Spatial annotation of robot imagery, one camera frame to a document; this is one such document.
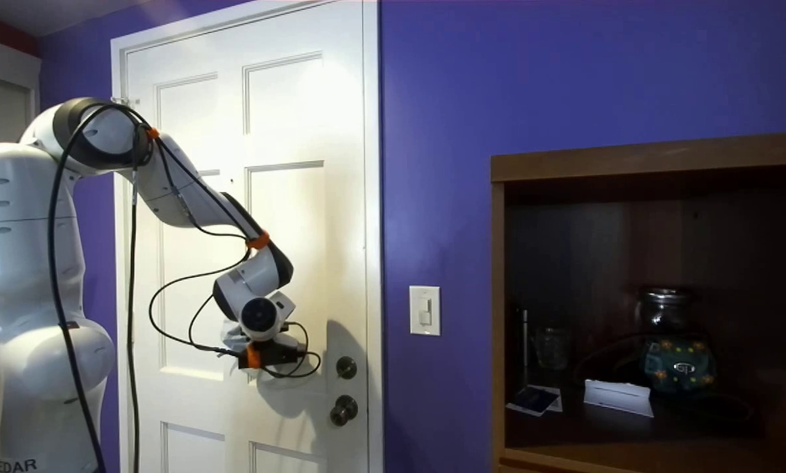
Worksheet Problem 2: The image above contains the white closet door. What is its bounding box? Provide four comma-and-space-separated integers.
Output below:
0, 33, 44, 151

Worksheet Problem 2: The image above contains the painted glass jar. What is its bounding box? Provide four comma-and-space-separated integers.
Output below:
637, 287, 720, 397

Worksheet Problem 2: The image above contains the dark deadbolt knob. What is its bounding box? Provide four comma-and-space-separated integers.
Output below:
328, 390, 359, 429

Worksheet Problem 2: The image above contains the white paper card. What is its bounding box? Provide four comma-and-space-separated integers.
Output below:
580, 376, 656, 419

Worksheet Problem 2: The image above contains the white light switch plate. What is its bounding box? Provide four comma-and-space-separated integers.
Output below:
408, 284, 442, 338

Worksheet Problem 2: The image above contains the small flat book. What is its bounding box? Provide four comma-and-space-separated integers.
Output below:
504, 380, 564, 418

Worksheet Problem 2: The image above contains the clear drinking glass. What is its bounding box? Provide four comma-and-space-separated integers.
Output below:
530, 322, 574, 380

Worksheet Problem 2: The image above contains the brown wooden cabinet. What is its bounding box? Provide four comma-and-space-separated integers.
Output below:
483, 129, 786, 473

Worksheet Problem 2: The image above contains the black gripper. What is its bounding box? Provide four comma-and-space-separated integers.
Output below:
240, 337, 312, 379

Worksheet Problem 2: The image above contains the white panel door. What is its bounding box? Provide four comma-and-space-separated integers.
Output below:
111, 0, 384, 473

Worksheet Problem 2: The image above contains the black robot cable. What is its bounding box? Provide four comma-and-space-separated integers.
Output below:
44, 99, 324, 473

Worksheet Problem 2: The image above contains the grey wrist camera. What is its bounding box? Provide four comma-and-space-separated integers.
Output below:
220, 318, 256, 354

